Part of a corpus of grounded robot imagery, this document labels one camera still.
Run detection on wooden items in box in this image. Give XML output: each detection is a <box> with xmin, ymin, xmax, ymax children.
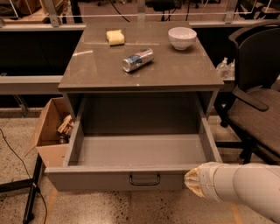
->
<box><xmin>57</xmin><ymin>115</ymin><xmax>74</xmax><ymax>144</ymax></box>

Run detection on grey top drawer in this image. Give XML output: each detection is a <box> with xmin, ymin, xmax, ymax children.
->
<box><xmin>44</xmin><ymin>94</ymin><xmax>223</xmax><ymax>193</ymax></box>

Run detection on silver blue drink can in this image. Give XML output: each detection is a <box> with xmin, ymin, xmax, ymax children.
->
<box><xmin>122</xmin><ymin>48</ymin><xmax>154</xmax><ymax>73</ymax></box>

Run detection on black metal stand leg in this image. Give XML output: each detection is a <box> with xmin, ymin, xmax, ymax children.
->
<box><xmin>0</xmin><ymin>155</ymin><xmax>42</xmax><ymax>224</ymax></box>

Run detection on clear plastic bottle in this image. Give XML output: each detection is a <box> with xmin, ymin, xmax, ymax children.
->
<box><xmin>227</xmin><ymin>59</ymin><xmax>235</xmax><ymax>78</ymax></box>
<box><xmin>216</xmin><ymin>58</ymin><xmax>228</xmax><ymax>79</ymax></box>

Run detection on black top drawer handle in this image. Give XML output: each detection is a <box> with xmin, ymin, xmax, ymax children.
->
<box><xmin>129</xmin><ymin>174</ymin><xmax>161</xmax><ymax>186</ymax></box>

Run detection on cardboard box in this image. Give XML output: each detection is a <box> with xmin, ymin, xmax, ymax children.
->
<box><xmin>25</xmin><ymin>97</ymin><xmax>69</xmax><ymax>167</ymax></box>

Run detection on black office chair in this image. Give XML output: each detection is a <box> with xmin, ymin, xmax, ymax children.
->
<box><xmin>214</xmin><ymin>20</ymin><xmax>280</xmax><ymax>165</ymax></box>

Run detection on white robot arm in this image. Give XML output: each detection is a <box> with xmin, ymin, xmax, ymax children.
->
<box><xmin>184</xmin><ymin>162</ymin><xmax>280</xmax><ymax>224</ymax></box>

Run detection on grey metal rail shelf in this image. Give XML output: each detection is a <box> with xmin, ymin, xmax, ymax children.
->
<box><xmin>0</xmin><ymin>75</ymin><xmax>62</xmax><ymax>95</ymax></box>

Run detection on grey drawer cabinet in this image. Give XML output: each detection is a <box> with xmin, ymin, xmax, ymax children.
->
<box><xmin>59</xmin><ymin>22</ymin><xmax>223</xmax><ymax>112</ymax></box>

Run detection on yellow sponge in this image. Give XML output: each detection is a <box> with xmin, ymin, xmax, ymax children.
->
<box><xmin>106</xmin><ymin>30</ymin><xmax>125</xmax><ymax>46</ymax></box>

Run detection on white ceramic bowl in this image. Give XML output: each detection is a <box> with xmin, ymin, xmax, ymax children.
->
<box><xmin>168</xmin><ymin>27</ymin><xmax>197</xmax><ymax>50</ymax></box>

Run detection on black floor cable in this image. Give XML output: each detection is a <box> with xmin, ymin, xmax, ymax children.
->
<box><xmin>0</xmin><ymin>128</ymin><xmax>48</xmax><ymax>224</ymax></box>

